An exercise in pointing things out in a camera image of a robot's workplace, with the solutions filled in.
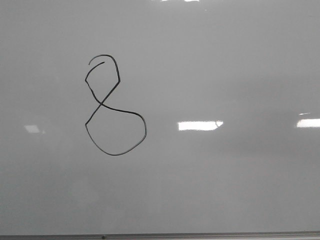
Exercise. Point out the white whiteboard with aluminium frame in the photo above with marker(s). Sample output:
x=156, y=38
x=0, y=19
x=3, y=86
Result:
x=159, y=116

